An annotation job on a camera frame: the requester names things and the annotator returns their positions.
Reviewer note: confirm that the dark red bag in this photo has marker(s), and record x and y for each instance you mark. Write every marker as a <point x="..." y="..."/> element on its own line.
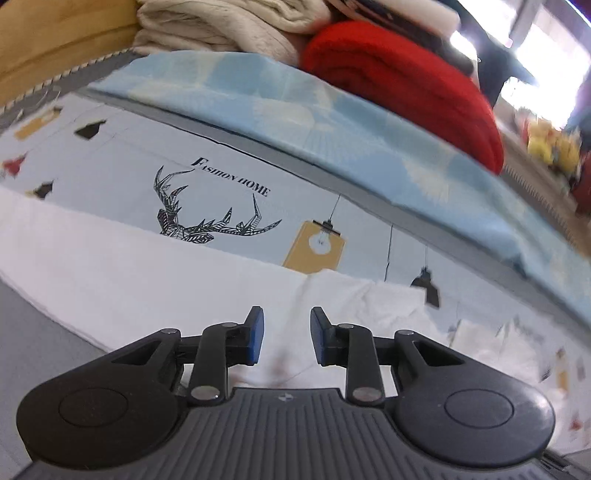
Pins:
<point x="582" y="189"/>

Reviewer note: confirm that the cream knitted blanket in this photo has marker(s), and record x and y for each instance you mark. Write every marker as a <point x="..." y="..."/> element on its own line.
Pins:
<point x="207" y="27"/>

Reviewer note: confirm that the white small garment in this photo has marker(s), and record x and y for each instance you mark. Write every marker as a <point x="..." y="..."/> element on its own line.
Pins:
<point x="138" y="277"/>

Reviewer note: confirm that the white folded cloth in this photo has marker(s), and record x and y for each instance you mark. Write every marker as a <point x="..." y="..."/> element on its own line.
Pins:
<point x="397" y="14"/>

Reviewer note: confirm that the red folded blanket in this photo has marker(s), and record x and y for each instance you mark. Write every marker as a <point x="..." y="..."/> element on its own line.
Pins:
<point x="406" y="87"/>

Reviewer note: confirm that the light blue patterned quilt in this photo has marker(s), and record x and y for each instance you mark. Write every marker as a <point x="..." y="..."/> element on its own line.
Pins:
<point x="323" y="120"/>

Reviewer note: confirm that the yellow plush toy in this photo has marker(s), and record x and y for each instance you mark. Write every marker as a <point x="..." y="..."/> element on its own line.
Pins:
<point x="568" y="154"/>
<point x="540" y="143"/>

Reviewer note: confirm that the printed bed sheet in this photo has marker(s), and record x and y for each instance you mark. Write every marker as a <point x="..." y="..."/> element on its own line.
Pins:
<point x="115" y="152"/>

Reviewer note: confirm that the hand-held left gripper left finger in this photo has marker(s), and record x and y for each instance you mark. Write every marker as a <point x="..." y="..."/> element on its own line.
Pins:
<point x="255" y="334"/>

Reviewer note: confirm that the dark cloth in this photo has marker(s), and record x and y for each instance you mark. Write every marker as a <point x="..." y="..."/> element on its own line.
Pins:
<point x="494" y="64"/>

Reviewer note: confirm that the wooden headboard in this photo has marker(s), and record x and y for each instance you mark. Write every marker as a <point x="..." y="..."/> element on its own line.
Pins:
<point x="55" y="41"/>

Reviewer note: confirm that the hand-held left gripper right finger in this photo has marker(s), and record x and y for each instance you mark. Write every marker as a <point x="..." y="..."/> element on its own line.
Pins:
<point x="319" y="334"/>

